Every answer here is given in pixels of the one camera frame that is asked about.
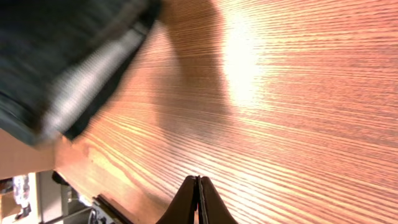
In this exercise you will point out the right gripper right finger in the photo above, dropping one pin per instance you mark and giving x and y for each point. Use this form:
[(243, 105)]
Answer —
[(211, 207)]

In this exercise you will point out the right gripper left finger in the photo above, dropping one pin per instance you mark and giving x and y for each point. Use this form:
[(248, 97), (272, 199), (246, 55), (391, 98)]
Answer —
[(183, 206)]

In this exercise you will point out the black shorts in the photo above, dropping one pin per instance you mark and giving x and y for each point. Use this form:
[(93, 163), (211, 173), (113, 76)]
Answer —
[(61, 60)]

